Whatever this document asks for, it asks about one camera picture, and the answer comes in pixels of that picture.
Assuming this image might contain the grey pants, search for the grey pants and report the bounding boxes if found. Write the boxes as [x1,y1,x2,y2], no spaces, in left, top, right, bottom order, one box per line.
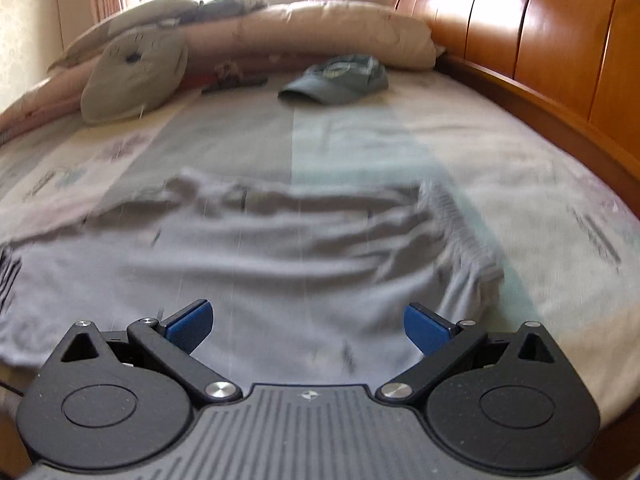
[0,167,506,392]

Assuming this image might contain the grey cat face cushion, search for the grey cat face cushion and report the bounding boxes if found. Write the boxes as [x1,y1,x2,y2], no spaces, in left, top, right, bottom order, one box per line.
[80,29,190,125]

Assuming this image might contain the pink folded quilt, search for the pink folded quilt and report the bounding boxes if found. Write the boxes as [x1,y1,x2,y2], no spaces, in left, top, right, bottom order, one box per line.
[0,0,446,142]

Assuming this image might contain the wooden headboard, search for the wooden headboard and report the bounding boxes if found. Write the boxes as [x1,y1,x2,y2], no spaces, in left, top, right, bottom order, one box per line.
[392,0,640,203]

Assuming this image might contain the grey blue cloth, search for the grey blue cloth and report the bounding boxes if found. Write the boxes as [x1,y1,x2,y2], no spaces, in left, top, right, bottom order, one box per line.
[165,0,269,27]

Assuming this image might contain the blue cap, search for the blue cap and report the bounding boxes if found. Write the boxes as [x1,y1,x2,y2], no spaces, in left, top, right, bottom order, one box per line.
[278,54,390,106]

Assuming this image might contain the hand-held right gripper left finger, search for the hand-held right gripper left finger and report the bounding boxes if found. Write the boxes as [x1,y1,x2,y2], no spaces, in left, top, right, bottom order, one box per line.
[45,299,242,406]

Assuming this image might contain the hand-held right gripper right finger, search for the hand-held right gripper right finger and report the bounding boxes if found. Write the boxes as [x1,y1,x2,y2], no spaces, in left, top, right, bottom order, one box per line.
[376,303,564,404]

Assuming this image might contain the red cloth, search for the red cloth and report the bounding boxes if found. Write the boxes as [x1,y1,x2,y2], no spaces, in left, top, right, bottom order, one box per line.
[180,74,217,92]

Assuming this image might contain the grey pillow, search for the grey pillow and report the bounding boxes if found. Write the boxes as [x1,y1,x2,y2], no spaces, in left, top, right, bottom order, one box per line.
[47,0,200,72]

